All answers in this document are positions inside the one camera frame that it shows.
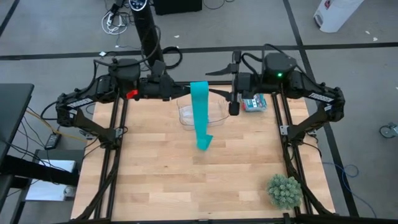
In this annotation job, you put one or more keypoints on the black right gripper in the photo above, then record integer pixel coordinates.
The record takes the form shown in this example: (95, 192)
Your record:
(245, 85)

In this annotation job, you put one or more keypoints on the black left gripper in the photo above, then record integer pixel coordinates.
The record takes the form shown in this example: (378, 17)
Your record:
(158, 88)

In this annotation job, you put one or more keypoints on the teal elastic bandage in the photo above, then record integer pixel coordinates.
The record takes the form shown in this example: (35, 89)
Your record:
(200, 118)

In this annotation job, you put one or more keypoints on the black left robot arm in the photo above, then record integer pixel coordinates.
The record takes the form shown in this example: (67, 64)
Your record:
(81, 102)

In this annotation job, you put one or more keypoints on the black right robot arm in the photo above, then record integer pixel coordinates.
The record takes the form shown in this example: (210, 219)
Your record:
(320, 98)

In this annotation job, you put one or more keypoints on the clear plastic bag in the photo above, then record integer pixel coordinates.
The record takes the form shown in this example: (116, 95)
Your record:
(188, 113)

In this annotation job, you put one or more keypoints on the clear plastic bin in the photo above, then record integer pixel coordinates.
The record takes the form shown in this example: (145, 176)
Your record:
(219, 115)

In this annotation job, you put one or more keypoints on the green white first aid kit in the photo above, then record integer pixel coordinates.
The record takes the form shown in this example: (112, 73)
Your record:
(256, 104)

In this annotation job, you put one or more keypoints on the red tape tag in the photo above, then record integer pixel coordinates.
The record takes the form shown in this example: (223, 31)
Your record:
(132, 94)

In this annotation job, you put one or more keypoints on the black tower fan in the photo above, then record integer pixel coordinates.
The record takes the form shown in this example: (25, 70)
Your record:
(146, 25)

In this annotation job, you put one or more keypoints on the black floor box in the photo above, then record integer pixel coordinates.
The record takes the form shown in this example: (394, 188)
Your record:
(177, 6)

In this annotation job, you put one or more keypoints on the white power strip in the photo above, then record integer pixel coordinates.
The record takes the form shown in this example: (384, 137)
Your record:
(109, 19)

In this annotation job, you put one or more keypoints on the green artificial plant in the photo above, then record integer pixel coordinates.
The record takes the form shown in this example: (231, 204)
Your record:
(284, 191)

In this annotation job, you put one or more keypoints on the white floor appliance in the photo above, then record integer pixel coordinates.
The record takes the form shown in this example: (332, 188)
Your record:
(335, 15)

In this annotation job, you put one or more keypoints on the black power adapter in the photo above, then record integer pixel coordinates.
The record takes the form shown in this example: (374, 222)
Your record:
(53, 140)

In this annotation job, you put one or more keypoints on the black desk leg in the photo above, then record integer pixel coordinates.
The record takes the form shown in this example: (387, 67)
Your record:
(37, 171)

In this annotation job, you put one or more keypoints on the white flat box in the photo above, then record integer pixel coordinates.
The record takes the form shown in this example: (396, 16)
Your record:
(46, 191)

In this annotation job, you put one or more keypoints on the grey caster wheel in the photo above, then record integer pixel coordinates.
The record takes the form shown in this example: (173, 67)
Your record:
(387, 131)

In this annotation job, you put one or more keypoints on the black desk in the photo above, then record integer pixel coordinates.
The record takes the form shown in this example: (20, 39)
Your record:
(12, 109)

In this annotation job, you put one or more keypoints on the grey metal bracket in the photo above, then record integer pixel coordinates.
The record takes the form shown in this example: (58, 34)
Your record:
(86, 134)
(283, 130)

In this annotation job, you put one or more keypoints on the black aluminium frame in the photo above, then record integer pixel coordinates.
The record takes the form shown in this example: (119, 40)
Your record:
(289, 155)

